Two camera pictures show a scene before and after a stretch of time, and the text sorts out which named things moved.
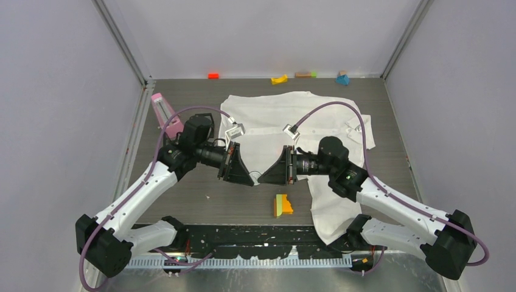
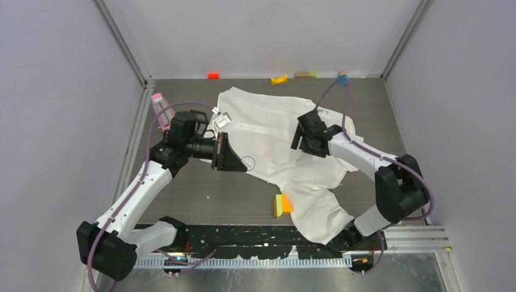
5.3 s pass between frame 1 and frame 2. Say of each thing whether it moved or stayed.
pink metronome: stayed
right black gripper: moved
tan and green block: stayed
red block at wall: stayed
